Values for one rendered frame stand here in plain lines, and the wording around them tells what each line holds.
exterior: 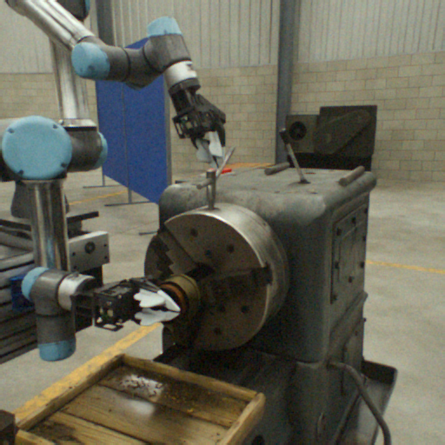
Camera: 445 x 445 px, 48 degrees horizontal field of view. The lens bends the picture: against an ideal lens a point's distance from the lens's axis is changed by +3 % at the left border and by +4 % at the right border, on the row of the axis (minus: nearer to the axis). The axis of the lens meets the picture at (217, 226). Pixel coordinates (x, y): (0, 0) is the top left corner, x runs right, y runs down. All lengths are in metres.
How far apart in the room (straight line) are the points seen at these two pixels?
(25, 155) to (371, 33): 10.43
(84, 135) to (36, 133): 0.53
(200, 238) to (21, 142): 0.39
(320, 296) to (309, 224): 0.17
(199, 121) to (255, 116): 10.61
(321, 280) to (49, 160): 0.63
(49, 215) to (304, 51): 10.54
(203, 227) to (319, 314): 0.35
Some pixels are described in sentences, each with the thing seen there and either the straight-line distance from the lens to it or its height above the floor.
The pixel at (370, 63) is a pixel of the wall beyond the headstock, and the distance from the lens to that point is 11.05.
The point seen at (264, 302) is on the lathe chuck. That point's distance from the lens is 1.02.
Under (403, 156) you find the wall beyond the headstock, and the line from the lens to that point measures 10.93.
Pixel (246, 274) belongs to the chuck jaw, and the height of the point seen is 1.13.
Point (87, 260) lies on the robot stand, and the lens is 1.37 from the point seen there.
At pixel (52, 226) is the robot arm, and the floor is 1.19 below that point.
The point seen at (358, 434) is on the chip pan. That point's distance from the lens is 1.60.
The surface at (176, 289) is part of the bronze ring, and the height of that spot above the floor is 1.11.
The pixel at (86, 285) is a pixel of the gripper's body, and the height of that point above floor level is 1.11.
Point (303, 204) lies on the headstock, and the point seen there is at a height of 1.24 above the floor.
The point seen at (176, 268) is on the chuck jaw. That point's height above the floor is 1.13.
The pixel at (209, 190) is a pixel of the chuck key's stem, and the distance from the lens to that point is 1.05.
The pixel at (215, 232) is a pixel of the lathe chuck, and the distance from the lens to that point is 1.02.
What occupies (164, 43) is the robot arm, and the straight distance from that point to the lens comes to 1.21.
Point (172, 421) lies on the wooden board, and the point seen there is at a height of 0.88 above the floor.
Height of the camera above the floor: 1.45
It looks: 13 degrees down
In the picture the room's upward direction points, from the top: straight up
